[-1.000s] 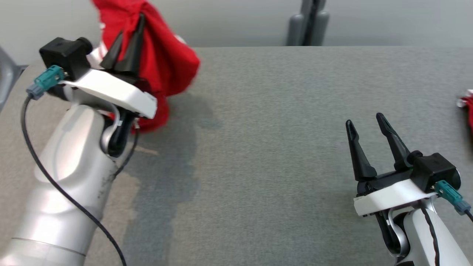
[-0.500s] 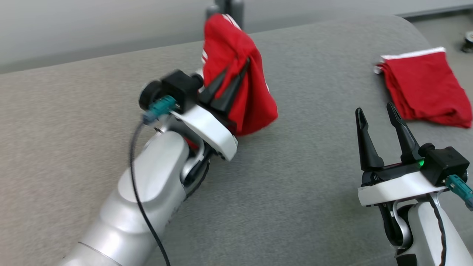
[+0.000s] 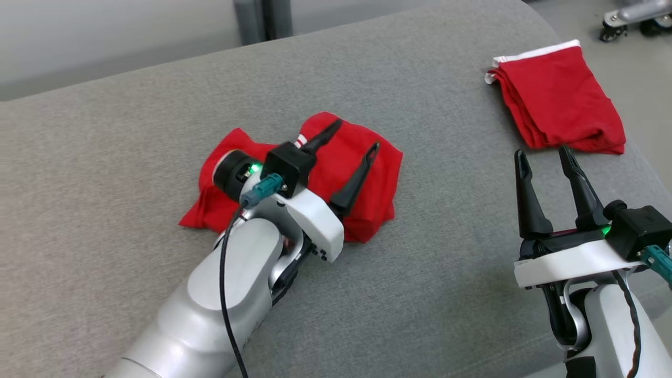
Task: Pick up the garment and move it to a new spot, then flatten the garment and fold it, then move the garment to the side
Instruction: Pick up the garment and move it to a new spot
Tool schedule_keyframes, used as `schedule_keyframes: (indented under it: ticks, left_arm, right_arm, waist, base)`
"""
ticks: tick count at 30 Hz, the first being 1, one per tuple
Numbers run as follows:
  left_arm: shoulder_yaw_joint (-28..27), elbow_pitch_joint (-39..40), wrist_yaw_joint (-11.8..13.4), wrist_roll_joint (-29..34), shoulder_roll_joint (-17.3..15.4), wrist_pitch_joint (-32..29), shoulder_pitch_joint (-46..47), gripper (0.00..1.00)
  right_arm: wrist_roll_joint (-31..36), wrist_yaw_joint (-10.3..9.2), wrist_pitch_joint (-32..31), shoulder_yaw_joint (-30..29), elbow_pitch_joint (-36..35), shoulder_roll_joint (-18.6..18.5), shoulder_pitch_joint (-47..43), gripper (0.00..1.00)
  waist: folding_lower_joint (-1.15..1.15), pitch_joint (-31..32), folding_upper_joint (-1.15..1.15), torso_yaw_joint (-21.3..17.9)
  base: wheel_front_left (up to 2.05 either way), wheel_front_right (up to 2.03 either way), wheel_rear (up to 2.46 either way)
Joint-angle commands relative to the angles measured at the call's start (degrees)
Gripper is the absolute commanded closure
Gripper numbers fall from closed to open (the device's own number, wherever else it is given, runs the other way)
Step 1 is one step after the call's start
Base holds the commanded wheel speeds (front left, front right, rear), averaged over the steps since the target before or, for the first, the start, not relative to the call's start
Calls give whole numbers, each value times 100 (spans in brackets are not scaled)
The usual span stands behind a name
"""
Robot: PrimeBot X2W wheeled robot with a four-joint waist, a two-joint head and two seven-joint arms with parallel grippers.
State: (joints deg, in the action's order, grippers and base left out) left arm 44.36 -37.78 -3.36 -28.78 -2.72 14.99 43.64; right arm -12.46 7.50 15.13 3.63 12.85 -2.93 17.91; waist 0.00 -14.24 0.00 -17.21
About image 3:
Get black caster wheel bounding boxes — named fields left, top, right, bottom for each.
left=600, top=24, right=628, bottom=43
left=639, top=16, right=672, bottom=37

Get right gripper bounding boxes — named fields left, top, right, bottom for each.
left=513, top=145, right=649, bottom=288

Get red garment thin white stripes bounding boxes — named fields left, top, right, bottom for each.
left=178, top=111, right=404, bottom=244

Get right arm braided black cable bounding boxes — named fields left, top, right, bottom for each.
left=611, top=269, right=642, bottom=378

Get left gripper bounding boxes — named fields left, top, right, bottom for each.
left=213, top=119, right=380, bottom=263

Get grey partition post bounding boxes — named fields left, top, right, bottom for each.
left=234, top=0, right=264, bottom=46
left=268, top=0, right=293, bottom=40

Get left arm teal-plug black cable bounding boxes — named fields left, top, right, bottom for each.
left=219, top=175, right=285, bottom=378

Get red tank top white hem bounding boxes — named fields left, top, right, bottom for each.
left=484, top=39, right=627, bottom=155

